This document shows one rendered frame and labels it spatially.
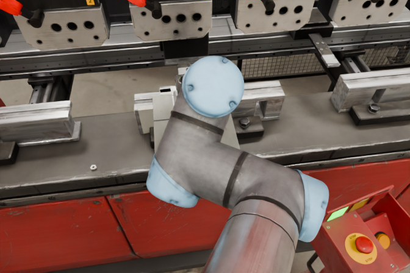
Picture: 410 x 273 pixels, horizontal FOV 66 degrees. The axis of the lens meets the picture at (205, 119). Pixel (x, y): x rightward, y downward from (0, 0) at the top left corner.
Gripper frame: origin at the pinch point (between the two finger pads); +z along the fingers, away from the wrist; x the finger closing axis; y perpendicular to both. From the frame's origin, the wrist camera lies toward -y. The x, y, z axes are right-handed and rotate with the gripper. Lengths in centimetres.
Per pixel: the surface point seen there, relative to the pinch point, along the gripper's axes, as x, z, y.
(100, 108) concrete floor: 48, 147, 17
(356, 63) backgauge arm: -63, 31, 10
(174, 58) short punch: 2.5, -1.5, 12.8
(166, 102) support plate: 5.5, 4.0, 3.6
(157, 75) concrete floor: 7, 164, 37
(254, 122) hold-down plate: -16.7, 9.6, -4.6
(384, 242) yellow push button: -44, 3, -40
